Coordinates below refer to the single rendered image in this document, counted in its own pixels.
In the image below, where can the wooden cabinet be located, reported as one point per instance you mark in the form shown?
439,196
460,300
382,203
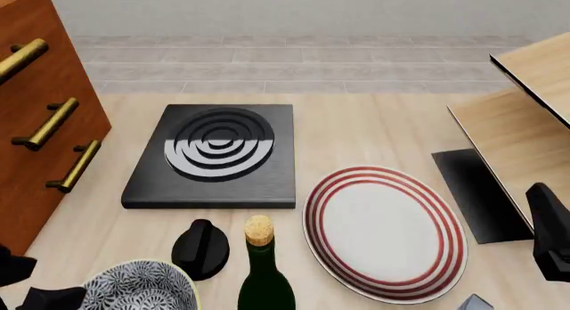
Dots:
40,89

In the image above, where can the flat black stove plate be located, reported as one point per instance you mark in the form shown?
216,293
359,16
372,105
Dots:
209,186

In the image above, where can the white plate with red rings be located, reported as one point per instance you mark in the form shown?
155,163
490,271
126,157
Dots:
383,236

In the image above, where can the round black stove knob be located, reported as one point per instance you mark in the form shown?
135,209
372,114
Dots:
200,246

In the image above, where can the black white patterned bowl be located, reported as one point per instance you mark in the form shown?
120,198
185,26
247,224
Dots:
138,286

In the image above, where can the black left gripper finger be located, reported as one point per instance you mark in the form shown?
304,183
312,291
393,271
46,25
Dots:
51,300
15,266

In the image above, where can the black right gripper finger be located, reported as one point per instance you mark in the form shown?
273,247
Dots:
548,216

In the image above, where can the dark green corked bottle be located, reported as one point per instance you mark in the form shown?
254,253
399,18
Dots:
265,283

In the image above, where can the pale wooden rack black base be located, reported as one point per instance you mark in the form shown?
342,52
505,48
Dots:
503,139

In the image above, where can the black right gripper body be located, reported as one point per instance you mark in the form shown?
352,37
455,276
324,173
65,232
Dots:
554,266

